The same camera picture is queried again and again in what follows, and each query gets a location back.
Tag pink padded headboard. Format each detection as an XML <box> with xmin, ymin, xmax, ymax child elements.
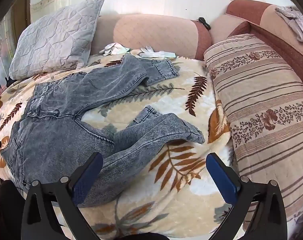
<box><xmin>91</xmin><ymin>0</ymin><xmax>303</xmax><ymax>82</ymax></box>

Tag leaf-print beige blanket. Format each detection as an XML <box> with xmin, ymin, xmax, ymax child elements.
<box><xmin>0</xmin><ymin>53</ymin><xmax>231</xmax><ymax>239</ymax></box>

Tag black clip on headboard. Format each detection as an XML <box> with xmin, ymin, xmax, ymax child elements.
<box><xmin>198</xmin><ymin>17</ymin><xmax>211</xmax><ymax>30</ymax></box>

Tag grey quilted pillow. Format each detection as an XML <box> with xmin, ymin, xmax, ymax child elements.
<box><xmin>9</xmin><ymin>0</ymin><xmax>104</xmax><ymax>80</ymax></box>

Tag grey-blue denim pants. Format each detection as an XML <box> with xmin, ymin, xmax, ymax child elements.
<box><xmin>0</xmin><ymin>54</ymin><xmax>205</xmax><ymax>207</ymax></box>

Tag striped floral folded quilt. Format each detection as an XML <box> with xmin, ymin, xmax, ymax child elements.
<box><xmin>204</xmin><ymin>34</ymin><xmax>303</xmax><ymax>235</ymax></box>

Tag grey cloth on headboard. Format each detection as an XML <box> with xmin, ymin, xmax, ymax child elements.
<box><xmin>275</xmin><ymin>6</ymin><xmax>303</xmax><ymax>42</ymax></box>

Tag white glove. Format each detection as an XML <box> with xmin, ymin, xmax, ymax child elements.
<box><xmin>139</xmin><ymin>46</ymin><xmax>176</xmax><ymax>59</ymax></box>
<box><xmin>99</xmin><ymin>43</ymin><xmax>130</xmax><ymax>56</ymax></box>

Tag white glove left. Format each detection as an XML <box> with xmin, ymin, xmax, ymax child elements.
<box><xmin>99</xmin><ymin>43</ymin><xmax>130</xmax><ymax>56</ymax></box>

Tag white glove right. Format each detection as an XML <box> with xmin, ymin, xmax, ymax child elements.
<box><xmin>139</xmin><ymin>46</ymin><xmax>176</xmax><ymax>59</ymax></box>

